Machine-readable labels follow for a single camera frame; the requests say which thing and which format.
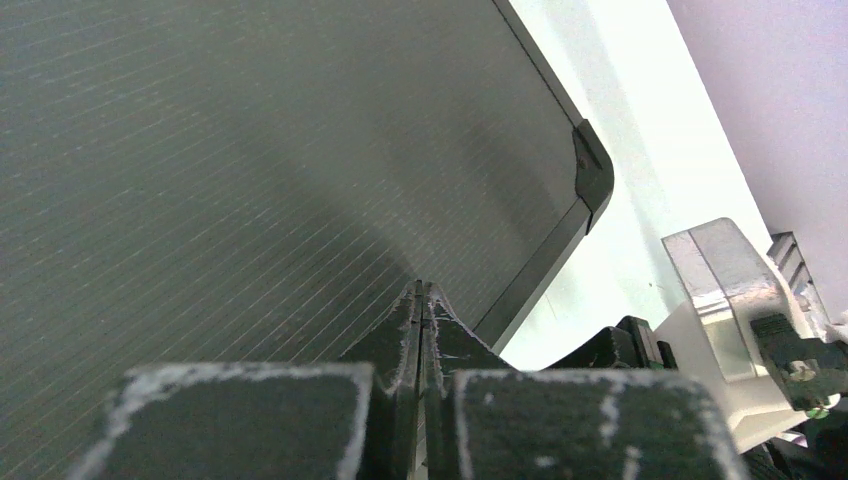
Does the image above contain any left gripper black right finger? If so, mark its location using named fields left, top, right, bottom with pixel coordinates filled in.
left=423, top=283, right=748, bottom=479

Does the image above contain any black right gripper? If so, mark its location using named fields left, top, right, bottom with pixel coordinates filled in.
left=547, top=316, right=678, bottom=370

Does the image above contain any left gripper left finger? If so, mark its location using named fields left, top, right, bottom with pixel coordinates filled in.
left=69, top=281, right=423, bottom=479

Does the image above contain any black poker case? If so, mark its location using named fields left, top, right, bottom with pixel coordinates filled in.
left=1, top=1, right=614, bottom=479

